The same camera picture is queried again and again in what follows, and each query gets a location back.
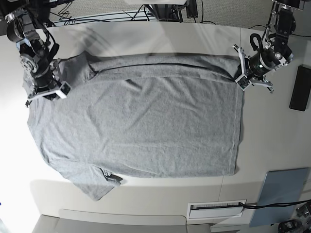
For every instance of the blue-grey flat board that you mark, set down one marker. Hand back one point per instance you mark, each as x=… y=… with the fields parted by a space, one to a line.
x=280 y=186

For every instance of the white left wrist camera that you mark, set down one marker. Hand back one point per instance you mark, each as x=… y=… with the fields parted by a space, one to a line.
x=243 y=82

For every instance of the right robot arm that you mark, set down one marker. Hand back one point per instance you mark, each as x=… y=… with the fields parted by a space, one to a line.
x=26 y=43

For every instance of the black rectangular box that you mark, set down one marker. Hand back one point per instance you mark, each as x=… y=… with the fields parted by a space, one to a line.
x=301 y=90

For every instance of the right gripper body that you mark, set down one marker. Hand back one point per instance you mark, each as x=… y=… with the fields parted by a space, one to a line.
x=43 y=86

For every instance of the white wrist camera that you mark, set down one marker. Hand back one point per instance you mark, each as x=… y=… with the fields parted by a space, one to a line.
x=243 y=82
x=63 y=90

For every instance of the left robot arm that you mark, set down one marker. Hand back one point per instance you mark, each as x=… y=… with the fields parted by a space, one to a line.
x=271 y=47

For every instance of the grey T-shirt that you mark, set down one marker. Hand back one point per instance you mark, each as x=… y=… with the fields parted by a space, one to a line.
x=161 y=116

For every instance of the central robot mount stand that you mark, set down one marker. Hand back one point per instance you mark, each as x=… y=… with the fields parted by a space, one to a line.
x=171 y=12

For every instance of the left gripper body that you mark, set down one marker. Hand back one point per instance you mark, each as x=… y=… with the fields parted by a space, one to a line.
x=256 y=65

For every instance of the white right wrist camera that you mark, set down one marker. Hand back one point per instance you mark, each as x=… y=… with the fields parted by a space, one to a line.
x=63 y=90

